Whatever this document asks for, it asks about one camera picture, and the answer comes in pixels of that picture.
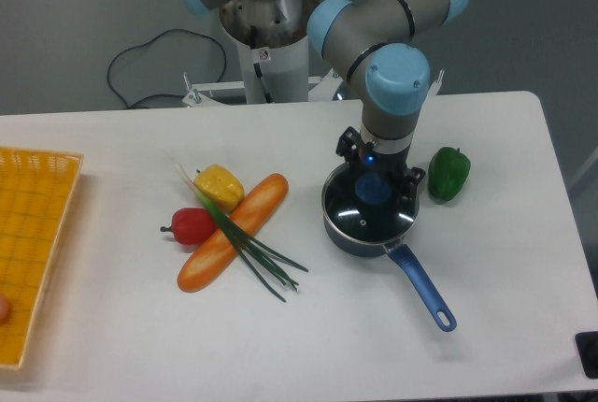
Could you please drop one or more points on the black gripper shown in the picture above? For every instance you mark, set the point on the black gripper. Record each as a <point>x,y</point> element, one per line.
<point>382,158</point>

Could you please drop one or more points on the glass lid blue knob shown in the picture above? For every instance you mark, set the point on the glass lid blue knob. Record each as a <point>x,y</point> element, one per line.
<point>364,211</point>

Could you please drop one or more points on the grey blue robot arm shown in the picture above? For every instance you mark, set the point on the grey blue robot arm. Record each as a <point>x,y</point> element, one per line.
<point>395,114</point>

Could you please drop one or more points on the green bell pepper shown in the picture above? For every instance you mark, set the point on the green bell pepper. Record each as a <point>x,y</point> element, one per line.
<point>447,173</point>

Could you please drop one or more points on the green spring onion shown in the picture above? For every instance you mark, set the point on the green spring onion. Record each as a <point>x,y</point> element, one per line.
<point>243,238</point>

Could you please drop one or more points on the dark blue saucepan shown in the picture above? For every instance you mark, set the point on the dark blue saucepan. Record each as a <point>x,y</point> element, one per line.
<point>400,253</point>

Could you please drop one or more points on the yellow bell pepper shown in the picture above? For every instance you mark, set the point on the yellow bell pepper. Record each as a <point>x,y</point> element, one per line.
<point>220,186</point>

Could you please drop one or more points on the orange baguette bread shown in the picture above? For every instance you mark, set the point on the orange baguette bread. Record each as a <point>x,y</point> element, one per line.
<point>238,229</point>

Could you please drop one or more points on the red bell pepper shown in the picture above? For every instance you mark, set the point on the red bell pepper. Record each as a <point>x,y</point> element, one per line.
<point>190,226</point>

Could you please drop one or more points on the black corner device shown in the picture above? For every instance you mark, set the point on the black corner device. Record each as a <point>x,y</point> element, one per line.
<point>587,347</point>

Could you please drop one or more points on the yellow woven basket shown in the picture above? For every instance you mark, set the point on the yellow woven basket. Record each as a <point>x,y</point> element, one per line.
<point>36,191</point>

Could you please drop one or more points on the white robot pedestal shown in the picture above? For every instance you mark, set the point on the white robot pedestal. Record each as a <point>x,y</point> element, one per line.
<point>365,45</point>

